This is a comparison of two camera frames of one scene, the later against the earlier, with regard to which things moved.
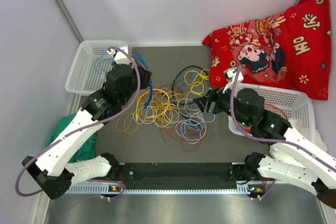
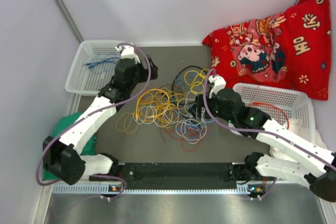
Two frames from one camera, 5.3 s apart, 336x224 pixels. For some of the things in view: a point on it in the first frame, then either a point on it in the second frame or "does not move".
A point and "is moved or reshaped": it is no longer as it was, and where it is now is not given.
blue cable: (150, 90) is moved or reshaped
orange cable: (249, 130) does not move
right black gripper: (216, 95) does not move
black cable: (186, 67) does not move
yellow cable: (159, 107) does not move
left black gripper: (144, 74) → (153, 69)
